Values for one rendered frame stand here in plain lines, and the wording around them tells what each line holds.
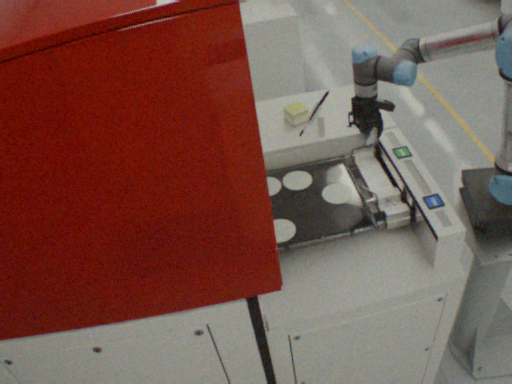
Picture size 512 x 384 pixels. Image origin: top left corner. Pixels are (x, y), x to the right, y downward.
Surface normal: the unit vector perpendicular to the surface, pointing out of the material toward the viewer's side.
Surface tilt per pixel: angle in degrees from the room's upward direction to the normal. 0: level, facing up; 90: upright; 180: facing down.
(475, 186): 2
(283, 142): 0
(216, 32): 90
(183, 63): 90
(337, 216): 0
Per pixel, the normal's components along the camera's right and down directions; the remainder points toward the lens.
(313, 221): -0.13, -0.75
